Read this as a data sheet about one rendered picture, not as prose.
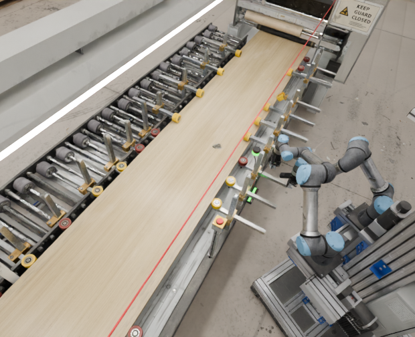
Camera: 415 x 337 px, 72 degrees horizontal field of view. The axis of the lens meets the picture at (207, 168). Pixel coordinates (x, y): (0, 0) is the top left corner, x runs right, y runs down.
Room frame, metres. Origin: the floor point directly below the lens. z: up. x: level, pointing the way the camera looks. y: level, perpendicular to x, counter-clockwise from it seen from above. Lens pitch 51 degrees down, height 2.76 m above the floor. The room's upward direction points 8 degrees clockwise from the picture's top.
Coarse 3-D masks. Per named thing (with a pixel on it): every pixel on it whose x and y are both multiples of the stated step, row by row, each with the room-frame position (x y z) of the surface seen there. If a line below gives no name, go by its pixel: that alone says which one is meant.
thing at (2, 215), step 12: (216, 36) 4.03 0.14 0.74; (156, 84) 2.73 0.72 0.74; (168, 84) 2.77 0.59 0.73; (132, 132) 1.92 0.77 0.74; (96, 144) 1.70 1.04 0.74; (72, 168) 1.40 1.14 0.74; (96, 168) 1.43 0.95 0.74; (48, 180) 1.25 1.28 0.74; (96, 180) 1.32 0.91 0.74; (72, 192) 1.17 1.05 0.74; (12, 204) 0.99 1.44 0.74; (60, 204) 1.05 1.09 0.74; (0, 216) 0.88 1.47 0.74; (24, 228) 0.82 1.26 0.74; (48, 228) 0.84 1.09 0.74; (36, 240) 0.74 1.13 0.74; (0, 252) 0.62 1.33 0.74; (12, 264) 0.56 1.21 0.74; (0, 276) 0.47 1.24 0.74
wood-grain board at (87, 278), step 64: (256, 64) 3.18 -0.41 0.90; (192, 128) 1.93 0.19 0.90; (256, 128) 2.05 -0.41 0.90; (128, 192) 1.15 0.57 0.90; (192, 192) 1.23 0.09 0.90; (64, 256) 0.61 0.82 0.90; (128, 256) 0.66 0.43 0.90; (0, 320) 0.21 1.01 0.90; (64, 320) 0.25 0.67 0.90; (128, 320) 0.30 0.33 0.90
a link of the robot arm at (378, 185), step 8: (360, 136) 1.42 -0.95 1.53; (352, 144) 1.35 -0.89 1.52; (360, 144) 1.34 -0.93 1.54; (368, 144) 1.39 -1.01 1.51; (368, 152) 1.33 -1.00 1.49; (368, 160) 1.31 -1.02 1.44; (368, 168) 1.29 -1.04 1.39; (376, 168) 1.30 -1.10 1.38; (368, 176) 1.27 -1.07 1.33; (376, 176) 1.27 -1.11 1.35; (376, 184) 1.24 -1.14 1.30; (384, 184) 1.26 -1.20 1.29; (376, 192) 1.22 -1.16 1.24; (384, 192) 1.21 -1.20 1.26; (392, 192) 1.23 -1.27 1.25
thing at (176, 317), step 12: (288, 120) 2.48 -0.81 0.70; (228, 228) 1.06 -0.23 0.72; (216, 252) 0.86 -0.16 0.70; (204, 264) 0.76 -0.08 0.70; (204, 276) 0.67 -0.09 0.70; (192, 288) 0.58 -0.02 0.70; (180, 300) 0.49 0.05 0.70; (192, 300) 0.50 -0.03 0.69; (180, 312) 0.42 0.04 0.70; (168, 324) 0.34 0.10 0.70; (168, 336) 0.27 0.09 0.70
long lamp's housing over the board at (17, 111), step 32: (192, 0) 0.99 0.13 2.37; (128, 32) 0.71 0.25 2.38; (160, 32) 0.80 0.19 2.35; (64, 64) 0.54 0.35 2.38; (96, 64) 0.58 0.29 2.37; (0, 96) 0.41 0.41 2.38; (32, 96) 0.42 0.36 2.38; (64, 96) 0.47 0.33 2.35; (0, 128) 0.34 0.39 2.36; (32, 128) 0.38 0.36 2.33
